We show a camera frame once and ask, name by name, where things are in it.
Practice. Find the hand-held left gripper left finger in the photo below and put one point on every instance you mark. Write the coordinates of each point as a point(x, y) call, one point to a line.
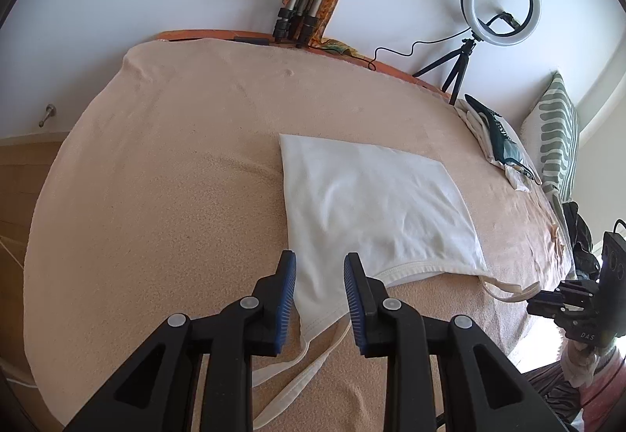
point(287, 295)

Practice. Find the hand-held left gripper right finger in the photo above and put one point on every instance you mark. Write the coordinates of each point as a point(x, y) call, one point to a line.
point(353, 300)

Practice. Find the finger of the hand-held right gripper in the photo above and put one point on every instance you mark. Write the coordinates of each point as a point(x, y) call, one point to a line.
point(579, 288)
point(547, 306)

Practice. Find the white camisole top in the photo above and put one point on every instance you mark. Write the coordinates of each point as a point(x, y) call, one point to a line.
point(371, 207)

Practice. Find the person's right forearm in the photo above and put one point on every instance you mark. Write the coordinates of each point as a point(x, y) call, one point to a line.
point(604, 388)

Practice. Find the person's dark pants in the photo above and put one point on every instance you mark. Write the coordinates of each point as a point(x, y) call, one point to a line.
point(552, 388)

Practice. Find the beige blanket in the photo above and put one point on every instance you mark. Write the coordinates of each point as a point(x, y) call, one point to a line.
point(171, 192)

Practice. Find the green patterned pillow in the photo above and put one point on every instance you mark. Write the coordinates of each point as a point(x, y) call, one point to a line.
point(555, 129)

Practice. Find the dark teal printed cloth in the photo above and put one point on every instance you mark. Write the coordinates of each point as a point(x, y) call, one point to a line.
point(503, 139)

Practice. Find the white folded cloth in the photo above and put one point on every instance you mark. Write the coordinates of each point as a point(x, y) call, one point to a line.
point(477, 124)

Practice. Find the small black tripod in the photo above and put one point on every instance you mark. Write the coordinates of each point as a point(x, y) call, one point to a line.
point(459, 65)

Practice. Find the orange bed sheet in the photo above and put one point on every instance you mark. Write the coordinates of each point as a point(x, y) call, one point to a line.
point(195, 34)

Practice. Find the metal door stopper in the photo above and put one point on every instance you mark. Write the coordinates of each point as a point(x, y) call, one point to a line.
point(47, 116)

